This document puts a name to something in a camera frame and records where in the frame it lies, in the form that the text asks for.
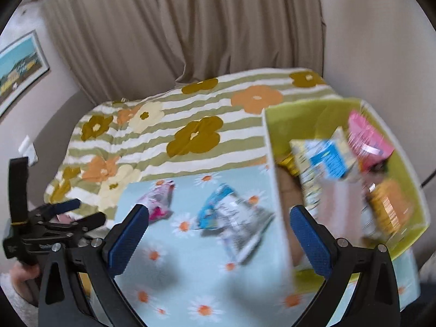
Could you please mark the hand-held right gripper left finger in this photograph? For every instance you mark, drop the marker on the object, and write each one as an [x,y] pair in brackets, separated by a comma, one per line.
[127,242]

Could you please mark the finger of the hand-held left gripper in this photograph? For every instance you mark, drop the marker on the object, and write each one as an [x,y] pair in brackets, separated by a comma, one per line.
[66,206]
[87,221]

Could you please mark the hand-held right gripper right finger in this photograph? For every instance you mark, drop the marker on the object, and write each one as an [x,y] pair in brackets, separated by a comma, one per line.
[311,242]

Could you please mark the cream snack bag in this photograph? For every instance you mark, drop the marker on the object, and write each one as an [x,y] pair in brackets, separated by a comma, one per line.
[327,163]

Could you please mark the clear orange chips packet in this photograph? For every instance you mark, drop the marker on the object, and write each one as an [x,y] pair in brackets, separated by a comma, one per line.
[388,207]

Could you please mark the pink snack bag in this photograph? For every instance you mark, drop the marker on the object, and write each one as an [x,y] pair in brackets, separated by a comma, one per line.
[364,136]

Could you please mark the green storage box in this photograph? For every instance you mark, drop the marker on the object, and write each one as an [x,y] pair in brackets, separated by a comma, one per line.
[306,122]

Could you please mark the person's left forearm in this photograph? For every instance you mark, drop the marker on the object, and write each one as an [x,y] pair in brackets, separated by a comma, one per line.
[15,301]

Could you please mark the person's left hand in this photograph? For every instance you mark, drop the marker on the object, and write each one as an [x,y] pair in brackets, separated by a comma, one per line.
[24,274]

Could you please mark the pink white small packet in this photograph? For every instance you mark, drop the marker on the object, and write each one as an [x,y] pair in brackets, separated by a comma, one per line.
[156,204]

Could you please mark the light blue daisy cloth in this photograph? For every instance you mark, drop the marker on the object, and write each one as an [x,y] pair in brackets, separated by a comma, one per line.
[190,279]

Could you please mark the blue white snack bag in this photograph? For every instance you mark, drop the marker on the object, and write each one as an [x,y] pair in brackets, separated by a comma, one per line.
[231,224]

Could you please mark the striped flower blanket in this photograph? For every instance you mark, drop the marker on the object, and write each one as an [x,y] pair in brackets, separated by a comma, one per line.
[153,136]

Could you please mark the beige curtain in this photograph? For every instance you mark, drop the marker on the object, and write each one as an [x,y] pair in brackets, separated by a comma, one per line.
[170,24]

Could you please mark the white wall socket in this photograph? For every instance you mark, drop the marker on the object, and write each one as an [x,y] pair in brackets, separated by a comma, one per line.
[27,146]

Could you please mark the framed wall picture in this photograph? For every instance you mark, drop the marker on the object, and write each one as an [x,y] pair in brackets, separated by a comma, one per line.
[17,68]

